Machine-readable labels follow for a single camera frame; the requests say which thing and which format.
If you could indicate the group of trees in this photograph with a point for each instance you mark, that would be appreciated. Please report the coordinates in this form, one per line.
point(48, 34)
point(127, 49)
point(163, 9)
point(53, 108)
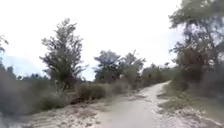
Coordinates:
point(116, 66)

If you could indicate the tall leafy tree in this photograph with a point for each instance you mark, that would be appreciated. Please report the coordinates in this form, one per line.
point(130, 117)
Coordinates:
point(63, 53)

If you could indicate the stony dirt verge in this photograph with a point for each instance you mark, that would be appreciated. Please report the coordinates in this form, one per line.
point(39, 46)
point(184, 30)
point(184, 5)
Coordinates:
point(60, 116)

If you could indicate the pale dirt path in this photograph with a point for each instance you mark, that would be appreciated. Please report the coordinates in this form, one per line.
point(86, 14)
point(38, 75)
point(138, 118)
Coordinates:
point(133, 113)

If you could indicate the dry scrub bushes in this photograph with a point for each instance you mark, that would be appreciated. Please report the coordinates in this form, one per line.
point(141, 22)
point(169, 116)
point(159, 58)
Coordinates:
point(50, 95)

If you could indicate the grass verge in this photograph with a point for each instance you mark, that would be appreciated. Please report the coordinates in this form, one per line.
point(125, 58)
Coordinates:
point(193, 101)

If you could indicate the large dark tree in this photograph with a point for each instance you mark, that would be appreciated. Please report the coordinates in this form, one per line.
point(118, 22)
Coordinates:
point(200, 43)

